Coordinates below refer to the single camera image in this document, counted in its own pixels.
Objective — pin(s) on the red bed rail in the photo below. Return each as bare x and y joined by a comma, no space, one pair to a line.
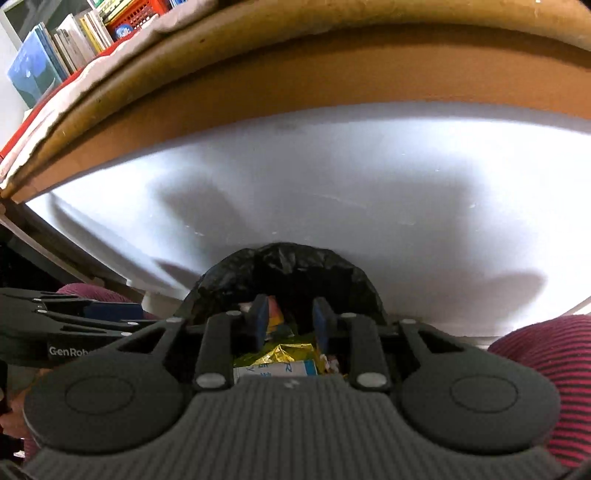
21,131

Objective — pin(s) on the wooden bed frame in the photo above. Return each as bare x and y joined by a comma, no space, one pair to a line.
323,69

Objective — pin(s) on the white and blue paper packet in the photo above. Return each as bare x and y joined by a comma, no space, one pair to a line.
286,370

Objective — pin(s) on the large blue book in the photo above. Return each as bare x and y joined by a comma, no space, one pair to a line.
32,69

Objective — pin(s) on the colourful macaron print snack wrapper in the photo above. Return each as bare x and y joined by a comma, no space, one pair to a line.
275,316

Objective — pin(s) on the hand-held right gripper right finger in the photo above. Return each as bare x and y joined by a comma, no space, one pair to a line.
322,323

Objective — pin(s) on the black trash bag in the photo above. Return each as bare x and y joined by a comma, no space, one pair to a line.
295,267

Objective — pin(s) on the red plastic basket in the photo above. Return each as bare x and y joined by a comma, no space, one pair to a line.
138,16

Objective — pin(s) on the blue printed card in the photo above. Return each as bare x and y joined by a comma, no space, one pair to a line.
123,31

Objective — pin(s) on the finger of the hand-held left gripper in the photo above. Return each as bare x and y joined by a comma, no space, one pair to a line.
69,330
115,310

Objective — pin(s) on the stack of flat books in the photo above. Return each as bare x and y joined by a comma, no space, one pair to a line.
111,7

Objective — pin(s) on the red striped sleeve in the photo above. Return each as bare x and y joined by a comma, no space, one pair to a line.
554,369

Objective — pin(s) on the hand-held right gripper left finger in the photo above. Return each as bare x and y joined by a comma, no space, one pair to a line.
260,323

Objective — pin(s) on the large gold foil wrapper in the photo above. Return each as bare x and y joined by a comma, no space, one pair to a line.
277,355

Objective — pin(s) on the row of thin books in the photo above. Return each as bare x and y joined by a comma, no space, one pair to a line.
78,41

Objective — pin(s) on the white bed side panel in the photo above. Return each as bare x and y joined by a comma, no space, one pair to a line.
323,184

